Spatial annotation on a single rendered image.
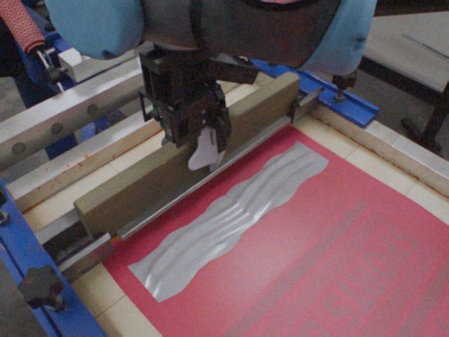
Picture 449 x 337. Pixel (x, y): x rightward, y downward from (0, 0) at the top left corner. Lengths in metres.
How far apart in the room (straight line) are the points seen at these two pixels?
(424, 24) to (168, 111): 2.21
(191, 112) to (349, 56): 0.24
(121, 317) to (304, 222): 0.28
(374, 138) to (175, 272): 0.40
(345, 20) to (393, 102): 2.36
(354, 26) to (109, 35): 0.16
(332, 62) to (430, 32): 2.29
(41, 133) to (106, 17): 0.41
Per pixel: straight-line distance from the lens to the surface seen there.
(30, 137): 0.65
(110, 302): 0.51
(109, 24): 0.26
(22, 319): 1.69
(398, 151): 0.67
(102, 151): 0.64
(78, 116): 0.67
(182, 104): 0.44
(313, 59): 0.24
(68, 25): 0.29
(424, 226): 0.63
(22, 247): 0.54
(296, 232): 0.55
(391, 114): 2.48
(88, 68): 0.70
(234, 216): 0.56
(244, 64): 0.50
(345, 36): 0.23
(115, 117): 0.81
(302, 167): 0.63
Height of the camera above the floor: 1.41
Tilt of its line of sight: 47 degrees down
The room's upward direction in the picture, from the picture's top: straight up
